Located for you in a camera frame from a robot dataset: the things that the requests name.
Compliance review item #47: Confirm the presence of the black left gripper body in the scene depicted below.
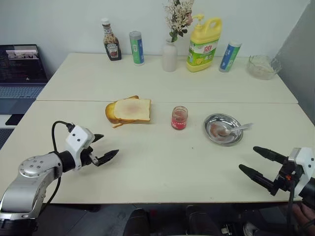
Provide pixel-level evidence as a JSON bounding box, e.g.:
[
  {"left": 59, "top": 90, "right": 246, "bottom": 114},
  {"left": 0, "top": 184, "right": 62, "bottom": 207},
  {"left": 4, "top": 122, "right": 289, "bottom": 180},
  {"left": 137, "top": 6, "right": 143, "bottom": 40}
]
[{"left": 80, "top": 137, "right": 99, "bottom": 167}]

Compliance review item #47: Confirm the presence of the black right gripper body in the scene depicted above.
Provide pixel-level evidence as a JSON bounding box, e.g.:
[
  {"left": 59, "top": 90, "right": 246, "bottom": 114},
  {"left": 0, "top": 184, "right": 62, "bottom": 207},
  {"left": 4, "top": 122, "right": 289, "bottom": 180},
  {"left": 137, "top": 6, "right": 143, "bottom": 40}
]
[{"left": 270, "top": 157, "right": 305, "bottom": 197}]

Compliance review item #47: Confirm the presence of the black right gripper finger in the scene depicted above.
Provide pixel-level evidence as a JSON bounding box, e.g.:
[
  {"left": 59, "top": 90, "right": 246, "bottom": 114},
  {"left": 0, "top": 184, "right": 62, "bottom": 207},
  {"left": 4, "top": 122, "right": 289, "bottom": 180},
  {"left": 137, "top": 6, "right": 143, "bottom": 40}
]
[
  {"left": 239, "top": 164, "right": 276, "bottom": 193},
  {"left": 253, "top": 146, "right": 286, "bottom": 165}
]

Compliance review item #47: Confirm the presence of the thin bread slice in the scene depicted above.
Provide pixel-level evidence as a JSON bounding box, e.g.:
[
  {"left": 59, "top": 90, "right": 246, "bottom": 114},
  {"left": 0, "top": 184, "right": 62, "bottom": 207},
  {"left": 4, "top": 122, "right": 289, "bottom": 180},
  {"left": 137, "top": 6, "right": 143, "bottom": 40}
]
[{"left": 112, "top": 95, "right": 140, "bottom": 129}]

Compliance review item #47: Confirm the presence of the white bread slice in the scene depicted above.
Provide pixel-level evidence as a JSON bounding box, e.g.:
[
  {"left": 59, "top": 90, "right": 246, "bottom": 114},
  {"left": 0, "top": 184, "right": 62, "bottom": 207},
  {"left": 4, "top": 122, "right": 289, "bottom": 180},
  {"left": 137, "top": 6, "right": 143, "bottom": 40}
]
[{"left": 114, "top": 98, "right": 152, "bottom": 123}]

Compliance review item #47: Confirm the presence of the glass jam jar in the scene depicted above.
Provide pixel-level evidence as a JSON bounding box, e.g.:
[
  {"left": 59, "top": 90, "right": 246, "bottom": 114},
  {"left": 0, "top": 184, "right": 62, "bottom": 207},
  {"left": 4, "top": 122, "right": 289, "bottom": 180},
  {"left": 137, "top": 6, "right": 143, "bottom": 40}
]
[{"left": 171, "top": 105, "right": 189, "bottom": 131}]

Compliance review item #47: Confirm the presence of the thick golden toast slice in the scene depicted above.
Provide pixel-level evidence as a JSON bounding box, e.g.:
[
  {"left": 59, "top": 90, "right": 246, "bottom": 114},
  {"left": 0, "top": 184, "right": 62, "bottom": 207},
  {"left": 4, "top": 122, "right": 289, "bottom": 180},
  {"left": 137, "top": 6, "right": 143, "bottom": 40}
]
[{"left": 105, "top": 101, "right": 119, "bottom": 124}]

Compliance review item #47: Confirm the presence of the metal spoon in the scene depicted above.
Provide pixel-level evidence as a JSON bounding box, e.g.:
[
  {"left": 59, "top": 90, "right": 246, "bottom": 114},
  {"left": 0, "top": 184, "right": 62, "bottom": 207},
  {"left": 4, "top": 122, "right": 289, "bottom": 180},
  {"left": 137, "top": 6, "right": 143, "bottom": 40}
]
[{"left": 217, "top": 122, "right": 254, "bottom": 137}]

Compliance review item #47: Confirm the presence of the round metal plate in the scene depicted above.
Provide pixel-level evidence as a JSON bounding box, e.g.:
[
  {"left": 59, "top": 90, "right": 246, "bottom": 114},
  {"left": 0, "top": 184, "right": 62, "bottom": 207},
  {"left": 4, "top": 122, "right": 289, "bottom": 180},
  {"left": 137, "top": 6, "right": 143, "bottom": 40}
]
[{"left": 203, "top": 113, "right": 244, "bottom": 147}]

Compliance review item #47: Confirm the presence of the dark rounded shape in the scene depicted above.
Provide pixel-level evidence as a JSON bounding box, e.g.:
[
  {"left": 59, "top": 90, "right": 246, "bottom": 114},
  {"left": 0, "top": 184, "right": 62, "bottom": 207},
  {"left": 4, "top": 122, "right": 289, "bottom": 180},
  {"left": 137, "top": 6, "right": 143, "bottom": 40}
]
[{"left": 128, "top": 207, "right": 151, "bottom": 236}]

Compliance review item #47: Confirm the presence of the clear glass bowl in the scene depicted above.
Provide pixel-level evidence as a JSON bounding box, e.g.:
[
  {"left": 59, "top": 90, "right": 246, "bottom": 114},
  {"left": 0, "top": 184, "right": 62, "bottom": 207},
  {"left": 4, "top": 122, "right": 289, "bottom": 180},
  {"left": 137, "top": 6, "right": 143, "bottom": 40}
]
[{"left": 246, "top": 54, "right": 283, "bottom": 81}]

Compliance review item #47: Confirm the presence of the ketchup bottle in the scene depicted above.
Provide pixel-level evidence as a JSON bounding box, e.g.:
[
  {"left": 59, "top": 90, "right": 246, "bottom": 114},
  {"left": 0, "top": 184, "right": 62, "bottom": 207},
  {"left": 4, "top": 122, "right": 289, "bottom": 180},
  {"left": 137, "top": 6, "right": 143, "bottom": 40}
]
[{"left": 100, "top": 17, "right": 123, "bottom": 62}]

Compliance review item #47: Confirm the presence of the blue green cylindrical canister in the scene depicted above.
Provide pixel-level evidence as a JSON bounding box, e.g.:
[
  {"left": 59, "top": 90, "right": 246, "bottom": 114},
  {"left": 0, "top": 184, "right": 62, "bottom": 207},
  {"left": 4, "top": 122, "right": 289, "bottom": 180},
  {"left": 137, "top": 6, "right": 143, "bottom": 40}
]
[
  {"left": 219, "top": 40, "right": 243, "bottom": 73},
  {"left": 128, "top": 30, "right": 145, "bottom": 66}
]

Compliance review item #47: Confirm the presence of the open laptop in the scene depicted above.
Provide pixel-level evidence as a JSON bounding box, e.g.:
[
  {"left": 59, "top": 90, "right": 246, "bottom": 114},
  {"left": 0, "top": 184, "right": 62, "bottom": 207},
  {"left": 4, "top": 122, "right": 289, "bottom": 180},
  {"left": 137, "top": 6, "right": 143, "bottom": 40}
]
[{"left": 0, "top": 44, "right": 49, "bottom": 116}]

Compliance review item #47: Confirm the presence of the white ceramic vase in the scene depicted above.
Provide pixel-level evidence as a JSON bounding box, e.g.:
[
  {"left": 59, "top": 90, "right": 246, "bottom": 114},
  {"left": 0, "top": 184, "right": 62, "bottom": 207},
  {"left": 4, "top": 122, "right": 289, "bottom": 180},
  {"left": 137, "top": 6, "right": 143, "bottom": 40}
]
[{"left": 161, "top": 38, "right": 179, "bottom": 73}]

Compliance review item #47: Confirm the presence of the grey partition panel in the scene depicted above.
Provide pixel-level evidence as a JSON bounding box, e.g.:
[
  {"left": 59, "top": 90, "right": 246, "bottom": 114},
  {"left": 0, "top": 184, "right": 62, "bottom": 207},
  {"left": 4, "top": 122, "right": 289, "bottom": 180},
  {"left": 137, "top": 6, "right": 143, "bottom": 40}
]
[{"left": 274, "top": 0, "right": 315, "bottom": 99}]

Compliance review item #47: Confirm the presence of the yellow detergent pump bottle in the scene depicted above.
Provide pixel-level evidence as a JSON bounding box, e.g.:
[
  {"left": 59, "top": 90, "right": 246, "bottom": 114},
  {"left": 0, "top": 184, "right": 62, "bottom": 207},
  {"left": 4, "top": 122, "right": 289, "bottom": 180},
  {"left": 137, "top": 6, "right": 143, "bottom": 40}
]
[{"left": 186, "top": 14, "right": 223, "bottom": 73}]

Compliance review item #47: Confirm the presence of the dried flower bouquet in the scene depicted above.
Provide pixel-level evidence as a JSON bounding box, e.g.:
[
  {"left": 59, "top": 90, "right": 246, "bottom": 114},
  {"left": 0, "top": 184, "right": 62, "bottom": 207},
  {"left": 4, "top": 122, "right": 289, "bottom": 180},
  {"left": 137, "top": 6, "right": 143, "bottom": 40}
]
[{"left": 163, "top": 0, "right": 195, "bottom": 43}]

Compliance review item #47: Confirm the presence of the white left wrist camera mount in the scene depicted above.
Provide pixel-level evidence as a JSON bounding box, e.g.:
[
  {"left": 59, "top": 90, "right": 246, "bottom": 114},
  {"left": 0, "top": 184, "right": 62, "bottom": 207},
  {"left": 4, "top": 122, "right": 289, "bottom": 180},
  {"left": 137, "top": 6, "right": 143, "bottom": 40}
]
[{"left": 65, "top": 125, "right": 95, "bottom": 171}]

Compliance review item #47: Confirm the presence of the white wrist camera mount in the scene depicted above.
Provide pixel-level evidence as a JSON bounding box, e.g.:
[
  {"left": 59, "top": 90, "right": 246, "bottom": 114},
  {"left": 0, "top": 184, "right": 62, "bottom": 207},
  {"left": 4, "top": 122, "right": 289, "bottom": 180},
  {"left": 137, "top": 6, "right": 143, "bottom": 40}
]
[
  {"left": 287, "top": 147, "right": 315, "bottom": 198},
  {"left": 65, "top": 125, "right": 95, "bottom": 171}
]

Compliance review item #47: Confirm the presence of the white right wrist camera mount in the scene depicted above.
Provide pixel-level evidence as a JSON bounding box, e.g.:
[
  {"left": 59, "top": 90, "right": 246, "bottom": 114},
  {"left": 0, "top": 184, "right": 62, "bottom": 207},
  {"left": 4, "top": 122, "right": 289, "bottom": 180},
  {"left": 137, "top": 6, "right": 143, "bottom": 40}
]
[{"left": 287, "top": 147, "right": 315, "bottom": 198}]

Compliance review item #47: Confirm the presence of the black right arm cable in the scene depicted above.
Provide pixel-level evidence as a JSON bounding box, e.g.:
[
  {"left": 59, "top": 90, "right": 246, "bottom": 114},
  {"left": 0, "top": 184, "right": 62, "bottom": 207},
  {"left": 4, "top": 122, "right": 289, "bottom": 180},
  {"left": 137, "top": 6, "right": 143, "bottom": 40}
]
[{"left": 286, "top": 180, "right": 297, "bottom": 236}]

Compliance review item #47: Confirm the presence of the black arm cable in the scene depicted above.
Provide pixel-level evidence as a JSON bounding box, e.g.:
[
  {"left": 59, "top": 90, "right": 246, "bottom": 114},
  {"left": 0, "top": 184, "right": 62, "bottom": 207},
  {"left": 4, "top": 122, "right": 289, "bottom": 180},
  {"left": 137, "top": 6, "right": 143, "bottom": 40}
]
[
  {"left": 286, "top": 180, "right": 297, "bottom": 236},
  {"left": 42, "top": 120, "right": 75, "bottom": 205}
]

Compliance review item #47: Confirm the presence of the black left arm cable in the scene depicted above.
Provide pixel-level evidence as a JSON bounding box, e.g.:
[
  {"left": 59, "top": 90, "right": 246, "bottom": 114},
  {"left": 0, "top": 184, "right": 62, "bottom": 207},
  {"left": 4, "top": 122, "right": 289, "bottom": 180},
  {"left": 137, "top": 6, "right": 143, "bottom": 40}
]
[{"left": 42, "top": 120, "right": 75, "bottom": 205}]

